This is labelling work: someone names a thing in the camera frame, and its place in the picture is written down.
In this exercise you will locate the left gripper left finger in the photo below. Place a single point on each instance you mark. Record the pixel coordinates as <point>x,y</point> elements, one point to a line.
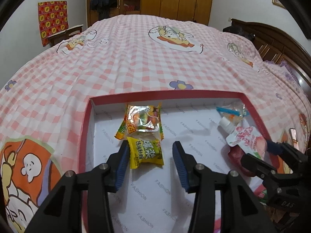
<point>61,211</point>

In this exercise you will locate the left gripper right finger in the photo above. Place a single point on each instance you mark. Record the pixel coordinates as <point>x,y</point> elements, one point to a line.
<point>240,209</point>

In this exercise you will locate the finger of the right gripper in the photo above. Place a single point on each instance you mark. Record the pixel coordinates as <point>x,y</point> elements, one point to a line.
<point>274,148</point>

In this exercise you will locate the pink peach jelly pouch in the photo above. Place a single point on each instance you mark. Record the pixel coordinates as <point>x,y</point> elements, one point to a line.
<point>249,139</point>

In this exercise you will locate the small yellow snack packet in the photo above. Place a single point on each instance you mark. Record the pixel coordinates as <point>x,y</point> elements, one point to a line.
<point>144,151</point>

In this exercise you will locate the red jelly pouch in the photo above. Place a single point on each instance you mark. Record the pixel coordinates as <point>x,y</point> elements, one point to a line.
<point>235,155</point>

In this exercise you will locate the clear candy bag blue clip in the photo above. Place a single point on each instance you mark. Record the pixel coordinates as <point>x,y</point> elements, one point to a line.
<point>234,112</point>

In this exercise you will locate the red shallow cardboard box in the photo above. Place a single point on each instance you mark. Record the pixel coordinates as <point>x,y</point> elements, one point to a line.
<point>170,150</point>

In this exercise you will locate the dark wooden headboard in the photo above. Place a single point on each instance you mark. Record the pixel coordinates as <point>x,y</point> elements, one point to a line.
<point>276,46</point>

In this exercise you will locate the pink checkered bed quilt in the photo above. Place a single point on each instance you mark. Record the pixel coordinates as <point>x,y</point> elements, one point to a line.
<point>61,110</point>

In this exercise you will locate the orange green gummy packet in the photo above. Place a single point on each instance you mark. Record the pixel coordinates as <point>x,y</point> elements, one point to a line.
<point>141,121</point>

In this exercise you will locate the dark wooden side table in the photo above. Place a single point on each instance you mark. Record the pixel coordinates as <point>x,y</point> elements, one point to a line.
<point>64,35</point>

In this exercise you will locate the framed wall picture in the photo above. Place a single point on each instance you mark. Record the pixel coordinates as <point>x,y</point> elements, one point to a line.
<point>278,3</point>

